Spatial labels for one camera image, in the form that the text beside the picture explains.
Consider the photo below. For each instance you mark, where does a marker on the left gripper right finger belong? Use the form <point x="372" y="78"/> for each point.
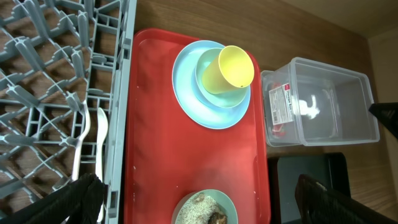
<point x="320" y="204"/>

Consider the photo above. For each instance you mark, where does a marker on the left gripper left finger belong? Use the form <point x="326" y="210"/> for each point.
<point x="77" y="202"/>

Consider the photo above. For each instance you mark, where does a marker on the white plastic fork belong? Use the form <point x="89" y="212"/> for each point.
<point x="82" y="136"/>

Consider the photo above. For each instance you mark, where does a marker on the white plastic spoon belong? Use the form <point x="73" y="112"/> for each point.
<point x="102" y="130"/>

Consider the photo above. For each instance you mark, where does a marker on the white napkin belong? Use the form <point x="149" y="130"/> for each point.
<point x="311" y="111"/>

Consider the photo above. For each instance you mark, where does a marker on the green bowl with rice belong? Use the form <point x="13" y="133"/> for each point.
<point x="208" y="206"/>

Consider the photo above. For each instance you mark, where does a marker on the red strawberry candy wrapper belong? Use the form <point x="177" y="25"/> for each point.
<point x="279" y="109"/>

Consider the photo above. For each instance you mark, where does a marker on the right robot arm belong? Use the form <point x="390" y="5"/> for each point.
<point x="386" y="113"/>

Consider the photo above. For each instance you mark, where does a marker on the grey dishwasher rack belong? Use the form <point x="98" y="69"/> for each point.
<point x="54" y="56"/>

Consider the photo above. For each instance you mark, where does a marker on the black plastic tray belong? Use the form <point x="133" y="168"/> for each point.
<point x="284" y="171"/>

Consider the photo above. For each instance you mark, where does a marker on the red plastic tray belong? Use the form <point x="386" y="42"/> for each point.
<point x="168" y="155"/>

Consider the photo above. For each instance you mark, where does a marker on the clear plastic bin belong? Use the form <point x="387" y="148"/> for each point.
<point x="343" y="97"/>

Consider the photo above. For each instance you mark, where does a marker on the light blue bowl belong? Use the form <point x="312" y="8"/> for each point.
<point x="230" y="99"/>

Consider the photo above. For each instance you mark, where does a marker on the yellow plastic cup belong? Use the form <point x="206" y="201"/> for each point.
<point x="232" y="69"/>

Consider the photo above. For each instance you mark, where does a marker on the light blue plate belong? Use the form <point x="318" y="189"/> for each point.
<point x="186" y="92"/>

